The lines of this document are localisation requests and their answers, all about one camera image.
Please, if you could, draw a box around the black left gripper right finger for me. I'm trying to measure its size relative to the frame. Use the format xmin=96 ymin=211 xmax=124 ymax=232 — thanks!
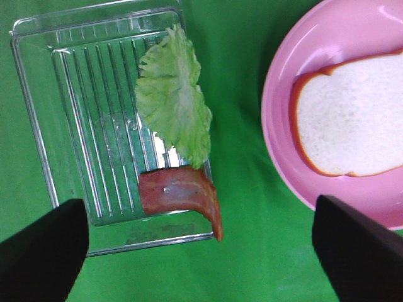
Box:
xmin=312 ymin=195 xmax=402 ymax=301

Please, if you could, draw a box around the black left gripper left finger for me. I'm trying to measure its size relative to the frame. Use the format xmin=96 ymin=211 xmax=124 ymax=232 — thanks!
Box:
xmin=1 ymin=199 xmax=89 ymax=301

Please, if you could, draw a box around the bread slice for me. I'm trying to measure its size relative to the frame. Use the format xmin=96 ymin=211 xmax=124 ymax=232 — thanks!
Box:
xmin=288 ymin=49 xmax=402 ymax=177

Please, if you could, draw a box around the bacon strip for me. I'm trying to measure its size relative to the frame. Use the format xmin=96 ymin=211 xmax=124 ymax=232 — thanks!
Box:
xmin=139 ymin=166 xmax=224 ymax=242

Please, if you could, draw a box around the green lettuce leaf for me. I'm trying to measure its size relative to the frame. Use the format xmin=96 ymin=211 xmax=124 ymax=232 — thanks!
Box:
xmin=135 ymin=24 xmax=212 ymax=169

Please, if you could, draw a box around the green tablecloth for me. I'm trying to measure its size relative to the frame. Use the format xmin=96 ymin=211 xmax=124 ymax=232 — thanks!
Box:
xmin=1 ymin=1 xmax=337 ymax=301

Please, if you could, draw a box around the clear left plastic tray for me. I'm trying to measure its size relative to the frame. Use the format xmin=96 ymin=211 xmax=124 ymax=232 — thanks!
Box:
xmin=11 ymin=1 xmax=213 ymax=257

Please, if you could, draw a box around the pink round plate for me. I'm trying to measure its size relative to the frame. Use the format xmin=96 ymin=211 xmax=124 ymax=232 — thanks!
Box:
xmin=261 ymin=1 xmax=402 ymax=230

